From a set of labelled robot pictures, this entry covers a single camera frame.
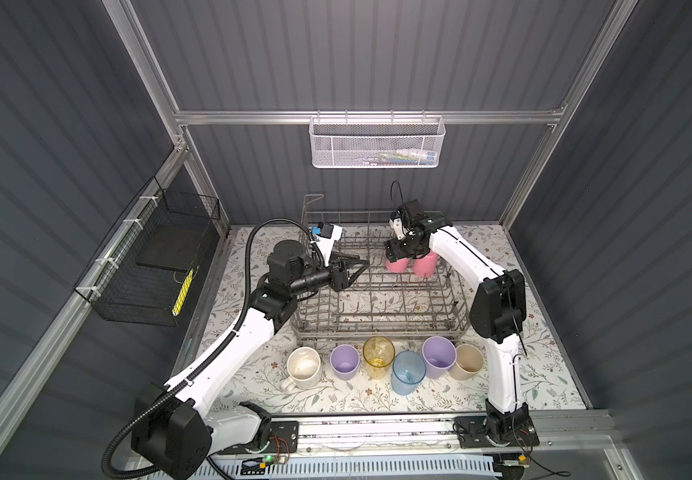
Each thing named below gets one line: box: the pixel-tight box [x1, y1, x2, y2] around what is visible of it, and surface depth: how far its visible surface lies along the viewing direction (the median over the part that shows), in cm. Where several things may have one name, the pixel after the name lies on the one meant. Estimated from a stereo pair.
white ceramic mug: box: [281, 346, 322, 391], surface depth 81 cm
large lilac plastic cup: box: [422, 335, 457, 379], surface depth 79 cm
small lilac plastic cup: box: [329, 344, 361, 381], surface depth 81 cm
